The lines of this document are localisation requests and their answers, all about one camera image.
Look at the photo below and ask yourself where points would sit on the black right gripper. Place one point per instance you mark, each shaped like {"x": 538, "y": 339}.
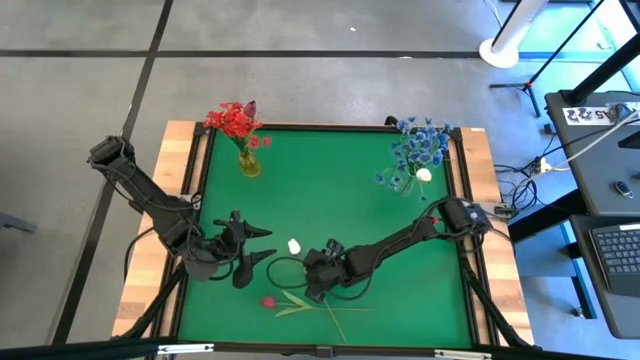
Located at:
{"x": 327, "y": 265}

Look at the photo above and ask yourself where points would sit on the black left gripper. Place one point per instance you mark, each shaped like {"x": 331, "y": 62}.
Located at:
{"x": 231, "y": 242}

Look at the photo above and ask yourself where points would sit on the white artificial tulip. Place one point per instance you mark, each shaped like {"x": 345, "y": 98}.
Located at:
{"x": 294, "y": 246}
{"x": 424, "y": 174}

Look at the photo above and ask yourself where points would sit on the dark red artificial tulip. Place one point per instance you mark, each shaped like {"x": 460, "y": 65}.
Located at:
{"x": 250, "y": 108}
{"x": 267, "y": 303}

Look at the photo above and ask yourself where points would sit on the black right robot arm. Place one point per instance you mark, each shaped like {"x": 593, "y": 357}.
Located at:
{"x": 390, "y": 245}

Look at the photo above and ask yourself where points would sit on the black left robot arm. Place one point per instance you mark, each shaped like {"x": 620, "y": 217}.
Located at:
{"x": 150, "y": 200}

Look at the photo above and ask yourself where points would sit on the yellow glass vase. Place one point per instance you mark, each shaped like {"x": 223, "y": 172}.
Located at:
{"x": 249, "y": 167}

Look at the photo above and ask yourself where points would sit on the clear glass vase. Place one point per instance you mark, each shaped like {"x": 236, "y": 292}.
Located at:
{"x": 410, "y": 190}

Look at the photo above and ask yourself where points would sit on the green table mat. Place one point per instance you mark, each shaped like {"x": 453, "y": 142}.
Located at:
{"x": 350, "y": 175}

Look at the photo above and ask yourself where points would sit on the grey metal furniture foot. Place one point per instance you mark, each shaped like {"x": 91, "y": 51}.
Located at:
{"x": 15, "y": 222}

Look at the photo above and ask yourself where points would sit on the black thin tripod stand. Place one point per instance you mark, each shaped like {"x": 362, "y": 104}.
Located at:
{"x": 527, "y": 85}

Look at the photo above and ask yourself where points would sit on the dark grey desk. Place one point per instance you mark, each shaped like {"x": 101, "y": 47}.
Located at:
{"x": 590, "y": 170}
{"x": 620, "y": 315}

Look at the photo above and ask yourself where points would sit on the white tower fan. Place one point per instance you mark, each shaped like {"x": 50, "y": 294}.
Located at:
{"x": 500, "y": 52}

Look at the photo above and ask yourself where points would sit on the black laptop keyboard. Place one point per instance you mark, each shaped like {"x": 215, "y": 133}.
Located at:
{"x": 620, "y": 255}

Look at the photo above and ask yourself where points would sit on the black key fob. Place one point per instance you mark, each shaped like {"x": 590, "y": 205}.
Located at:
{"x": 622, "y": 189}

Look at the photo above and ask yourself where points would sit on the white printed label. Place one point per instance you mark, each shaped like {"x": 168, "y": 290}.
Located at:
{"x": 587, "y": 115}

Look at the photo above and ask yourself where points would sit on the silver aluminium bracket plate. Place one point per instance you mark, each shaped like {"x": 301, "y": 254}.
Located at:
{"x": 462, "y": 355}
{"x": 185, "y": 348}

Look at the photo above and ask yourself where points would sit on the black table edge frame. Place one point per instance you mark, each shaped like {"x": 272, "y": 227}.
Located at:
{"x": 325, "y": 126}

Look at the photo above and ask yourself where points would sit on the black aluminium gantry frame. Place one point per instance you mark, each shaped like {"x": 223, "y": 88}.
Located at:
{"x": 60, "y": 350}

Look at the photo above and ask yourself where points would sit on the black thick post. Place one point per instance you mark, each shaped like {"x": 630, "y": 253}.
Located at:
{"x": 600, "y": 75}

